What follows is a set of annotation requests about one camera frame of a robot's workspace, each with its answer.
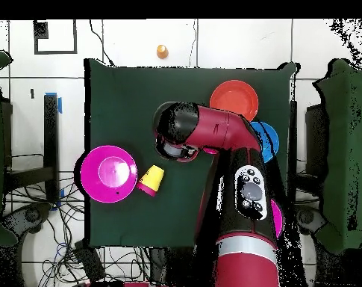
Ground black square floor frame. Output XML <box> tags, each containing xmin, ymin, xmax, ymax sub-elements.
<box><xmin>33</xmin><ymin>19</ymin><xmax>78</xmax><ymax>55</ymax></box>

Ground yellow plastic cup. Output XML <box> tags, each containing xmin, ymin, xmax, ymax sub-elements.
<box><xmin>138</xmin><ymin>164</ymin><xmax>166</xmax><ymax>192</ymax></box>

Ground tangle of floor cables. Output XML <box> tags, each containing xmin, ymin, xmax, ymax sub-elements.
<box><xmin>4</xmin><ymin>176</ymin><xmax>152</xmax><ymax>287</ymax></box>

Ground thin black floor cable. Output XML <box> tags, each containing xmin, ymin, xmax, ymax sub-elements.
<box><xmin>89</xmin><ymin>19</ymin><xmax>115</xmax><ymax>67</ymax></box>

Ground dark green tablecloth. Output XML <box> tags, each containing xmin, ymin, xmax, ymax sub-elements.
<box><xmin>84</xmin><ymin>58</ymin><xmax>301</xmax><ymax>251</ymax></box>

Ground black power strip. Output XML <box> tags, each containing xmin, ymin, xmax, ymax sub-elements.
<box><xmin>73</xmin><ymin>240</ymin><xmax>106</xmax><ymax>283</ymax></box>

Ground red plastic cup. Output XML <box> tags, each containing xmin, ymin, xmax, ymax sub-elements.
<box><xmin>136</xmin><ymin>182</ymin><xmax>157</xmax><ymax>198</ymax></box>

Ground orange plastic cup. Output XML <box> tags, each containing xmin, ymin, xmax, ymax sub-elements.
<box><xmin>156</xmin><ymin>44</ymin><xmax>170</xmax><ymax>61</ymax></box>

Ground blue plastic bowl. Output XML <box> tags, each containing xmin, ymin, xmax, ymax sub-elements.
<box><xmin>250</xmin><ymin>121</ymin><xmax>280</xmax><ymax>164</ymax></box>

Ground black metal stand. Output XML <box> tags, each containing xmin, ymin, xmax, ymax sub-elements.
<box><xmin>288</xmin><ymin>100</ymin><xmax>298</xmax><ymax>207</ymax></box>
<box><xmin>2</xmin><ymin>93</ymin><xmax>60</xmax><ymax>204</ymax></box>

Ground grey office chair base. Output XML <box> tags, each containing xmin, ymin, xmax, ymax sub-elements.
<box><xmin>1</xmin><ymin>202</ymin><xmax>53</xmax><ymax>237</ymax></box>
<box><xmin>295</xmin><ymin>204</ymin><xmax>328</xmax><ymax>237</ymax></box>

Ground large pink plastic bowl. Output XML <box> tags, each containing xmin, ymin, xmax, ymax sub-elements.
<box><xmin>80</xmin><ymin>145</ymin><xmax>139</xmax><ymax>204</ymax></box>
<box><xmin>270</xmin><ymin>199</ymin><xmax>285</xmax><ymax>238</ymax></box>

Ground large orange plastic bowl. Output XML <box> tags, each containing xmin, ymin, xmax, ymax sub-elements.
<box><xmin>209</xmin><ymin>79</ymin><xmax>260</xmax><ymax>122</ymax></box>

